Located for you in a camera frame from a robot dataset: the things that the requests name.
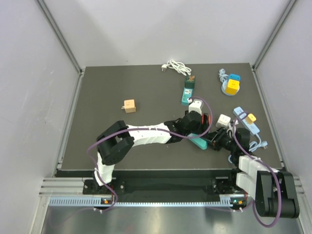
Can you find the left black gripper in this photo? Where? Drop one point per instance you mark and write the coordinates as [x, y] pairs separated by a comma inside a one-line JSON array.
[[202, 129]]

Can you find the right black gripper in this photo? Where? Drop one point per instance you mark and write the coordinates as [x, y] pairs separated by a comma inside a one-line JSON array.
[[215, 137]]

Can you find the teal triangular power strip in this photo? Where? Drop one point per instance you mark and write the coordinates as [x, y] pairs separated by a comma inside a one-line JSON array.
[[199, 142]]

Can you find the red cube plug adapter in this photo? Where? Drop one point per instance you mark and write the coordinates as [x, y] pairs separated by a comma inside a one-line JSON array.
[[206, 119]]

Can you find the white cube plug adapter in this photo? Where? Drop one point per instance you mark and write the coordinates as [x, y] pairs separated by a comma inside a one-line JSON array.
[[223, 121]]

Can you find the teal rectangular power strip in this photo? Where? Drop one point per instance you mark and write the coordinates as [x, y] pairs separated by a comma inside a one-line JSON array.
[[186, 96]]

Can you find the dark green plug adapter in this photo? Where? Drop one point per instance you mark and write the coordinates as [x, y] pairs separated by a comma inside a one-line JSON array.
[[189, 82]]

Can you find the round light blue socket base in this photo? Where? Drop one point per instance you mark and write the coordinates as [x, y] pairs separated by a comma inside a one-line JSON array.
[[230, 92]]

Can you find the yellow cube plug adapter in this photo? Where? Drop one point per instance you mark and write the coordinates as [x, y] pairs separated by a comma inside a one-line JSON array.
[[231, 84]]

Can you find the peach cube plug adapter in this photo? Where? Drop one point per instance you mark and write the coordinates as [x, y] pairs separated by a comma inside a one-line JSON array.
[[129, 106]]

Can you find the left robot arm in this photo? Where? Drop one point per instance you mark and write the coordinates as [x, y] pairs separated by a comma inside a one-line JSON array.
[[117, 140]]

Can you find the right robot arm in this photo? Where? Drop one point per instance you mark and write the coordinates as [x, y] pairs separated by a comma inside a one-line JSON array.
[[272, 190]]

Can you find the orange plug adapter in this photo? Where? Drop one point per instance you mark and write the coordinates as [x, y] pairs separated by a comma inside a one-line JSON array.
[[250, 119]]

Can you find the blue cube plug adapter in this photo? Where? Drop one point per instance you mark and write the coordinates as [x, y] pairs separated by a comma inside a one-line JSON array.
[[234, 77]]

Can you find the light blue power strip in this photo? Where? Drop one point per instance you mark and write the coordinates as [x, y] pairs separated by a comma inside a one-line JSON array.
[[239, 112]]

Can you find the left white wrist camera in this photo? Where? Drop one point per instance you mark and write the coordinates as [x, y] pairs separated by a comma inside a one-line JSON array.
[[195, 105]]

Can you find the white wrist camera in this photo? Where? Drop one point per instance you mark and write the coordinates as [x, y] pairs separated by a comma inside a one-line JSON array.
[[231, 125], [195, 105]]

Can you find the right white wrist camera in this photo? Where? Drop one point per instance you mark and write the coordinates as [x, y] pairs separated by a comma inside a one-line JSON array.
[[231, 125]]

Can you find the white slotted cable duct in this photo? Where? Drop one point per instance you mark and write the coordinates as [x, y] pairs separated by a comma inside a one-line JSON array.
[[84, 201]]

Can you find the front aluminium frame rail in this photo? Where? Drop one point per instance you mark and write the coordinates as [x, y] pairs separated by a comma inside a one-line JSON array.
[[61, 187]]

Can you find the right aluminium frame post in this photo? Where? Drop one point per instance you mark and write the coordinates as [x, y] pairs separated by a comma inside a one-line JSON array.
[[273, 35]]

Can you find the aluminium frame post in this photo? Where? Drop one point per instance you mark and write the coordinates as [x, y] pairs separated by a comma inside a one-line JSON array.
[[273, 35], [59, 35]]

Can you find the left aluminium frame post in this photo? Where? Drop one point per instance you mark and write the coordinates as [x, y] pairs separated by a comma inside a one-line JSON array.
[[59, 35]]

